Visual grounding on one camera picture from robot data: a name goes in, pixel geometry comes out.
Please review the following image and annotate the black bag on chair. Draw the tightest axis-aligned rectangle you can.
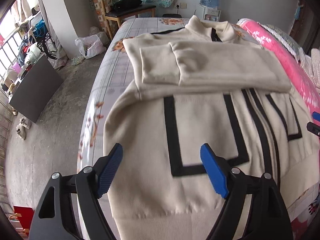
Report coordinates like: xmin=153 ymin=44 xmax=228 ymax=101
xmin=111 ymin=0 xmax=142 ymax=12

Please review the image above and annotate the beige shoe pair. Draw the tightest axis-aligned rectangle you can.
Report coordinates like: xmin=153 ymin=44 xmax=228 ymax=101
xmin=16 ymin=116 xmax=31 ymax=140

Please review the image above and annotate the cream zip jacket black trim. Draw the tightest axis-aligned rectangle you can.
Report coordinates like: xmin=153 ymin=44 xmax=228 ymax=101
xmin=102 ymin=15 xmax=320 ymax=240

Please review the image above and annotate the wooden chair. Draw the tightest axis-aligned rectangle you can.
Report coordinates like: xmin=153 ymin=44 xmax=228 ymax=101
xmin=100 ymin=0 xmax=156 ymax=40

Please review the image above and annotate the lace trimmed grey pillow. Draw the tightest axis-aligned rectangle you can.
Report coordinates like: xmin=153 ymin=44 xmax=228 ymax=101
xmin=260 ymin=24 xmax=300 ymax=63

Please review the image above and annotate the bed with floral plaid sheet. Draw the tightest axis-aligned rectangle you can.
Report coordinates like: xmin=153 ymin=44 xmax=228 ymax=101
xmin=76 ymin=16 xmax=320 ymax=240

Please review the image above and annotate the white water dispenser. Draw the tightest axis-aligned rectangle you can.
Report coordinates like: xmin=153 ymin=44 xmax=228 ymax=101
xmin=199 ymin=5 xmax=221 ymax=22

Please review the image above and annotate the bicycle wheel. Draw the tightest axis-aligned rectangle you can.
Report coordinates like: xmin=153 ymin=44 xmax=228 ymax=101
xmin=42 ymin=33 xmax=57 ymax=60

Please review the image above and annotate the white plastic bag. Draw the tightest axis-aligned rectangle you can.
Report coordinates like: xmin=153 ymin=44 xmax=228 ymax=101
xmin=75 ymin=31 xmax=109 ymax=59

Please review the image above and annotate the pink floral blanket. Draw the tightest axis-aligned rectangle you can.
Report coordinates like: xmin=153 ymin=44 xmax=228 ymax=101
xmin=237 ymin=18 xmax=319 ymax=239

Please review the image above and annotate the dark grey board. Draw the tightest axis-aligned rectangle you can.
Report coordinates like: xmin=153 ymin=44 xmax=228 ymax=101
xmin=9 ymin=55 xmax=63 ymax=123

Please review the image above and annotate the checked pink white cloth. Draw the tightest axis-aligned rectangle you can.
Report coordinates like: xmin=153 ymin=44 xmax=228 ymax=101
xmin=299 ymin=48 xmax=320 ymax=93

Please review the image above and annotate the wall power socket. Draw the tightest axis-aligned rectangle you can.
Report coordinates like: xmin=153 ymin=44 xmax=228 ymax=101
xmin=174 ymin=2 xmax=187 ymax=9

